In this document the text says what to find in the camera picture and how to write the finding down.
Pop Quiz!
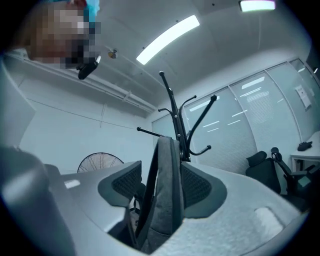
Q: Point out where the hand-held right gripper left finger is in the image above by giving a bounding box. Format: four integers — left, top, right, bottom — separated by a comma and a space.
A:
44, 160, 144, 235

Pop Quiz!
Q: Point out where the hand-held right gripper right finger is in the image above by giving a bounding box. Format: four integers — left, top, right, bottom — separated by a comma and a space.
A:
151, 161, 304, 256

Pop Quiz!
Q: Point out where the grey backpack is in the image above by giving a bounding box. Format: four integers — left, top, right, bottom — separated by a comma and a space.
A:
134, 135, 187, 255

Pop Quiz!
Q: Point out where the black metal coat rack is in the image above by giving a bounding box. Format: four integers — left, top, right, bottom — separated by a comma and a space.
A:
136, 70, 219, 163

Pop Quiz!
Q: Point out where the black floor fan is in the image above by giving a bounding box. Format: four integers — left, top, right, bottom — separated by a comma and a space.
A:
77, 151, 125, 174

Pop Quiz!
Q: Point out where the black office chair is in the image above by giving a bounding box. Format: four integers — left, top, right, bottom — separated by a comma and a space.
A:
270, 146, 320, 213
245, 150, 284, 195

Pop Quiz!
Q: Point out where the frosted glass partition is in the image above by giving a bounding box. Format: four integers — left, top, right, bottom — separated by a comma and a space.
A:
150, 58, 320, 176

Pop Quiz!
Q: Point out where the white table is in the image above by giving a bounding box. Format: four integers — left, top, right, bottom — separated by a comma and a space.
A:
289, 130, 320, 176

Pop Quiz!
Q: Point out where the black object on table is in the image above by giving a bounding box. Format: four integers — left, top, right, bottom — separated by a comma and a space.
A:
296, 140, 314, 152

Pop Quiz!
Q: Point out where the white paper notice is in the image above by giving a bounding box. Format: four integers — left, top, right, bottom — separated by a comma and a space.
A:
294, 84, 313, 111

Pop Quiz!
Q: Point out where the person's head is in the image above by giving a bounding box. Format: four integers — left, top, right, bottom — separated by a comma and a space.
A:
23, 0, 102, 70

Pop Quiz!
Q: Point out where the long ceiling light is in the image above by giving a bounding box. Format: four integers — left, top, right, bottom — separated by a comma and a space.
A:
135, 14, 201, 66

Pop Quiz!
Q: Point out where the square ceiling light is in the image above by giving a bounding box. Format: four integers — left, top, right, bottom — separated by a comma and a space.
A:
238, 0, 276, 13

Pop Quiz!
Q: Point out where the white wall conduit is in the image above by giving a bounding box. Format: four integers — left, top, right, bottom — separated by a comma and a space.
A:
23, 58, 156, 112

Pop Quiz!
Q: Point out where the black head-worn camera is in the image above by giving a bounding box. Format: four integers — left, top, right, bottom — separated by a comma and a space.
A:
76, 55, 102, 81

